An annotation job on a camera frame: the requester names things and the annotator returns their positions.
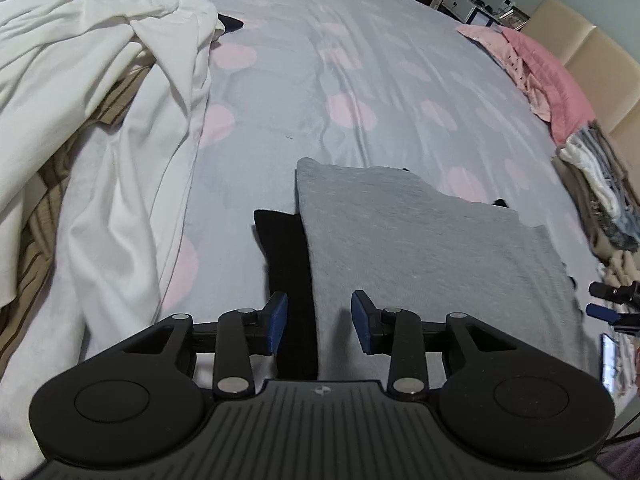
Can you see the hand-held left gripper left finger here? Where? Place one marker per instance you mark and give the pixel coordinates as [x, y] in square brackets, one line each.
[277, 322]

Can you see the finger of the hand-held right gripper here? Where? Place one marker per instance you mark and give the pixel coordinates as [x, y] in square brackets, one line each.
[607, 291]
[600, 311]

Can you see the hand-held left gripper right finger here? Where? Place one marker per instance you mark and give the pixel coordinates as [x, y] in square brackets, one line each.
[361, 322]

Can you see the grey shirt with black sleeves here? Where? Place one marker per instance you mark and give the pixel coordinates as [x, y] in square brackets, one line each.
[425, 240]

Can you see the stack of folded clothes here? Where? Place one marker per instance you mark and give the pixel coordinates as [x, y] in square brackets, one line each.
[600, 190]

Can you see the smartphone with lit screen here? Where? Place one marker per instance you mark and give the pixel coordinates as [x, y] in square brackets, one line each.
[608, 360]

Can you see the white T-shirt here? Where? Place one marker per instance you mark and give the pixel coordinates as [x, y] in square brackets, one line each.
[125, 230]

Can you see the pink quilted pillow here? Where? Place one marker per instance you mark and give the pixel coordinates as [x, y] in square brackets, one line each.
[560, 95]

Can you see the beige padded headboard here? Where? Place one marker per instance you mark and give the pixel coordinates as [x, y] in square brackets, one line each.
[600, 55]

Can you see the bed with polka dot sheet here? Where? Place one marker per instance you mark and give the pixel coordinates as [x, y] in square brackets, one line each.
[380, 70]

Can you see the light pink cloth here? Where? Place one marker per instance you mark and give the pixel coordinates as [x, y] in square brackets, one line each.
[495, 42]

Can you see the small black cloth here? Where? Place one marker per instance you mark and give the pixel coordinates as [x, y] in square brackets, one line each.
[230, 22]

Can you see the white cotton shirt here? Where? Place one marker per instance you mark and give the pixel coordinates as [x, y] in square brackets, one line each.
[65, 45]

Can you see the picture frame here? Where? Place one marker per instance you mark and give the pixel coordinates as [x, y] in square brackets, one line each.
[515, 19]

